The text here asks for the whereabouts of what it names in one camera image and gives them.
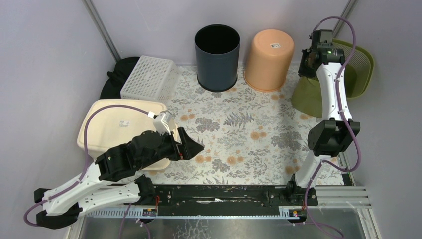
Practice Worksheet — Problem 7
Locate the green mesh waste bin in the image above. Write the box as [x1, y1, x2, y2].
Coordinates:
[291, 46, 374, 118]

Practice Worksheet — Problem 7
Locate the orange round bin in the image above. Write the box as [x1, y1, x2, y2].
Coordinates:
[244, 29, 295, 92]

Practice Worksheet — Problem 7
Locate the cream perforated large basket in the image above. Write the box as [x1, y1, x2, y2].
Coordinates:
[77, 99, 167, 166]

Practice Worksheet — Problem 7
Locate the white slotted basket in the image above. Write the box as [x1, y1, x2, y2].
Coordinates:
[120, 55, 181, 104]

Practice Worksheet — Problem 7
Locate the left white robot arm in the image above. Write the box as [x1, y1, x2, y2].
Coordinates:
[34, 127, 204, 229]

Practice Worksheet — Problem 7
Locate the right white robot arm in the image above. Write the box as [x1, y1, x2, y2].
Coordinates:
[285, 47, 360, 205]

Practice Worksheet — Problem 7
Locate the floral patterned table mat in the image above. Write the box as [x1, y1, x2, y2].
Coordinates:
[144, 65, 320, 185]

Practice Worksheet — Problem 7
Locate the black cloth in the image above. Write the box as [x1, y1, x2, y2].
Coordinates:
[100, 57, 140, 99]

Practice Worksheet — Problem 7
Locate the dark blue round bin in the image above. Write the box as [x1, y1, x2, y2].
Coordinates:
[194, 24, 240, 92]

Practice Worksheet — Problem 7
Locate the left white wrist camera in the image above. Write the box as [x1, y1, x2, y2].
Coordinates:
[153, 110, 173, 135]

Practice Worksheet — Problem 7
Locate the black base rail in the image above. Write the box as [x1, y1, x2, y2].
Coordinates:
[134, 185, 318, 217]

